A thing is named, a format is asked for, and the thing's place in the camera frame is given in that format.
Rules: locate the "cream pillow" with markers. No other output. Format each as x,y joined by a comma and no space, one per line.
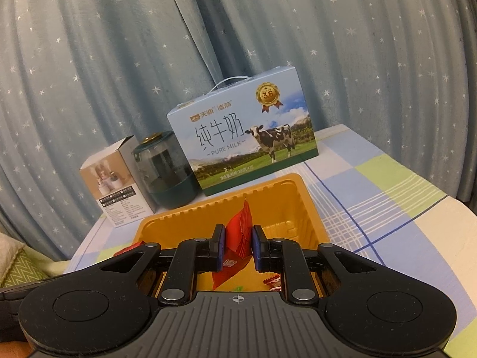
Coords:
9,246

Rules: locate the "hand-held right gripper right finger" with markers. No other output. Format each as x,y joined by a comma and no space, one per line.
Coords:
258,250

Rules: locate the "green zigzag pillow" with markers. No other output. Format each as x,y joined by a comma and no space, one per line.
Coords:
18,268

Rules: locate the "dark green jar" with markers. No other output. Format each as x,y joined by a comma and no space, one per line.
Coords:
164,179

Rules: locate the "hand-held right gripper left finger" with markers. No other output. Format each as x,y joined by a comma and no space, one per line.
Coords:
220,250

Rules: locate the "orange plastic tray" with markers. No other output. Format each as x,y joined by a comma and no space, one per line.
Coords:
283,209

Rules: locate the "blue milk carton box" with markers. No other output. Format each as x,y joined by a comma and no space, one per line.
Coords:
231,119

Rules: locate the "red orange candy packet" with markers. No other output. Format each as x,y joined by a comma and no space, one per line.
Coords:
272,282

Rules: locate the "blue star curtain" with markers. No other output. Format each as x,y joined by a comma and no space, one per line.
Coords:
111,63

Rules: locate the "white product box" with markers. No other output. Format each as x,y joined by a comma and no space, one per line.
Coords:
119,209

